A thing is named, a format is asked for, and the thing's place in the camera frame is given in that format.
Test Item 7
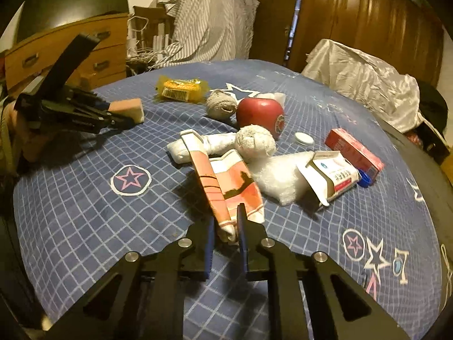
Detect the shiny white cloth cover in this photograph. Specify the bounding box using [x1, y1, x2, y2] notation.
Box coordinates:
[302, 39, 423, 133]

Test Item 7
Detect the small white bottle cap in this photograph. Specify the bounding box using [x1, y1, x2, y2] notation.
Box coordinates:
[294, 132, 314, 146]

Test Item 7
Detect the white crumpled plastic wrap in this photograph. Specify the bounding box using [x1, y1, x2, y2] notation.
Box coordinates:
[248, 151, 315, 206]

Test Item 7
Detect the blue bottle cap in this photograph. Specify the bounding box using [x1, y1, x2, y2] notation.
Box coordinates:
[358, 169, 372, 188]

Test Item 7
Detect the grey rolled sock ball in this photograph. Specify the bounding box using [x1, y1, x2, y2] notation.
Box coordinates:
[206, 89, 237, 120]

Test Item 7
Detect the dark wooden wardrobe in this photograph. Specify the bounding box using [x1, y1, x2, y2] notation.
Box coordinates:
[288, 0, 444, 86]

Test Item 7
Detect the person's left hand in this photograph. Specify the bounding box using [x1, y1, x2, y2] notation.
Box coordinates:
[6, 101, 57, 163]

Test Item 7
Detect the wooden chest of drawers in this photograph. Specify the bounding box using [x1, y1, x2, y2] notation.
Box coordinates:
[5, 13, 127, 96]

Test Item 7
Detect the orange white torn carton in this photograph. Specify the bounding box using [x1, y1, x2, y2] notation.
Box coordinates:
[180, 130, 265, 244]

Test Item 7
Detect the wooden door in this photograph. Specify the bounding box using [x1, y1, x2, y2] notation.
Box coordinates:
[249, 0, 297, 65]

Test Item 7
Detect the red apple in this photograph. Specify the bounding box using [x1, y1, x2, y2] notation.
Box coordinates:
[236, 97, 285, 141]

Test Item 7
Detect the tangle of white cables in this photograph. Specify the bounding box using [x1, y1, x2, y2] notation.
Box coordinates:
[126, 14, 178, 72]

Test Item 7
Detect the striped cloth cover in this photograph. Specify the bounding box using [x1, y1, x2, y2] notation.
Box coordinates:
[154, 0, 260, 68]

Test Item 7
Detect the black cloth pile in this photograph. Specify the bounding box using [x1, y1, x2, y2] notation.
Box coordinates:
[417, 80, 448, 134]

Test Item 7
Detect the white rolled cloth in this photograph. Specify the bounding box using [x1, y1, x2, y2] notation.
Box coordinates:
[166, 131, 236, 164]

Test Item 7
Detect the yellow snack wrapper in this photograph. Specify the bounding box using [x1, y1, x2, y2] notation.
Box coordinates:
[156, 75, 210, 103]

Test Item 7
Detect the white rolled sock ball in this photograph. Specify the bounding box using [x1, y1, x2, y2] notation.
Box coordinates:
[234, 124, 276, 162]

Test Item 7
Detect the beige sponge block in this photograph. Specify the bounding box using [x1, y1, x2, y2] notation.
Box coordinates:
[108, 98, 144, 124]

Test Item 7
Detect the pink red carton box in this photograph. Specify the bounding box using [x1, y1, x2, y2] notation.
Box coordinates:
[325, 128, 385, 183]

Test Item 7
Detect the black television screen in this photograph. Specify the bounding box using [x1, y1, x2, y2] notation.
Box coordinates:
[15, 0, 129, 43]

